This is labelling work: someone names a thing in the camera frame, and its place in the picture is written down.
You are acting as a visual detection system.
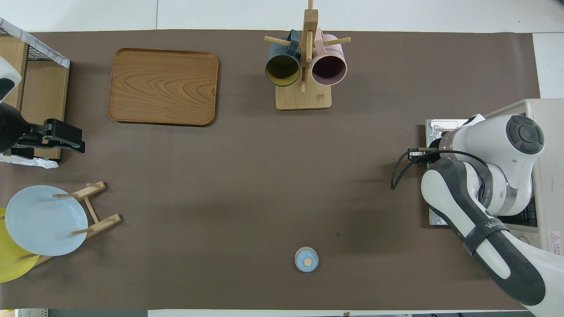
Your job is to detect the white toaster oven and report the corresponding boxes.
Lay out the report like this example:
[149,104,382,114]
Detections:
[482,99,564,256]

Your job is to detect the pink ceramic mug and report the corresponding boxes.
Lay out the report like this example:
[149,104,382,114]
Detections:
[311,29,348,87]

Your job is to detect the small blue lid wooden knob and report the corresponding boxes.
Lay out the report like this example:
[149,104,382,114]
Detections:
[294,247,319,273]

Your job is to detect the wooden plate rack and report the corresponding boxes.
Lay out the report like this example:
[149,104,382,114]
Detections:
[17,181,122,267]

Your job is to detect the yellow plate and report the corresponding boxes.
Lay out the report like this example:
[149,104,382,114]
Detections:
[0,207,40,283]

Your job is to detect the white checked cloth liner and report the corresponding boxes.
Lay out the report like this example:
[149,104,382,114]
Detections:
[0,17,71,169]

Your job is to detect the dark teal mug yellow inside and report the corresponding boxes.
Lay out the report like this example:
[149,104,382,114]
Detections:
[264,30,301,88]

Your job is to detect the wooden mug tree stand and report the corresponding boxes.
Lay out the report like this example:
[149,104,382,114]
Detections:
[264,0,351,111]

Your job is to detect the rectangular wooden serving tray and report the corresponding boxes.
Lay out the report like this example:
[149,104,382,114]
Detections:
[107,48,219,127]

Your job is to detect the light blue plate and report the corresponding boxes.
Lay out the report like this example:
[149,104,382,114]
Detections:
[4,185,89,257]

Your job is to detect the wooden shelf black wire basket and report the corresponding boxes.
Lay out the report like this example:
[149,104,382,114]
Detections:
[0,18,71,161]

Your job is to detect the large brown table mat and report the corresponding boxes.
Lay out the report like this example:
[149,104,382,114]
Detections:
[0,30,562,311]

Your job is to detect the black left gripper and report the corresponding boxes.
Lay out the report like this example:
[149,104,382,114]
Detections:
[0,103,86,160]

